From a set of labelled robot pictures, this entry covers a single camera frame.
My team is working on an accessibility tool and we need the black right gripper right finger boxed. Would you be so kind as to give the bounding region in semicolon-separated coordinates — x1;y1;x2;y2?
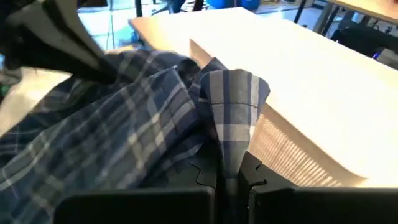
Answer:
238;151;398;224

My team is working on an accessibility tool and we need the blue plastic bin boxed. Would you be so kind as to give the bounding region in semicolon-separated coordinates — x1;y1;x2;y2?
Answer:
206;0;261;11

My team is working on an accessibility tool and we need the blue plaid shirt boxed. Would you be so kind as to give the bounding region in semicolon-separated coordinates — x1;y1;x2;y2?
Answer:
0;49;271;224

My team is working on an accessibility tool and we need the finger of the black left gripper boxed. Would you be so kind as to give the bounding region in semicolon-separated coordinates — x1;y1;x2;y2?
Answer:
6;34;121;85

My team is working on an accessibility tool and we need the cream white garment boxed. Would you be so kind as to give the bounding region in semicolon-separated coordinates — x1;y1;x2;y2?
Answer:
0;67;74;138

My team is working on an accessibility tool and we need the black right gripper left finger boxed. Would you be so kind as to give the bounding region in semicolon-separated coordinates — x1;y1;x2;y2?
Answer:
53;151;218;224

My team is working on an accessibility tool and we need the white plastic laundry basket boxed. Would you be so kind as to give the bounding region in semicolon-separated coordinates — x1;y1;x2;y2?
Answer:
188;18;398;188

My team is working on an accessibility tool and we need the tan wooden desk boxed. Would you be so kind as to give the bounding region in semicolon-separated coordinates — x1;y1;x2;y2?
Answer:
128;6;261;60

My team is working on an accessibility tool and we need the black bulky furniture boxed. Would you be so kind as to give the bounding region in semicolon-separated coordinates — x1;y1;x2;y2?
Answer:
330;21;398;62

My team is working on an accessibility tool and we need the light wooden desk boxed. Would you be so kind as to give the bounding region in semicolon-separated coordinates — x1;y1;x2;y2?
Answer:
328;0;398;25

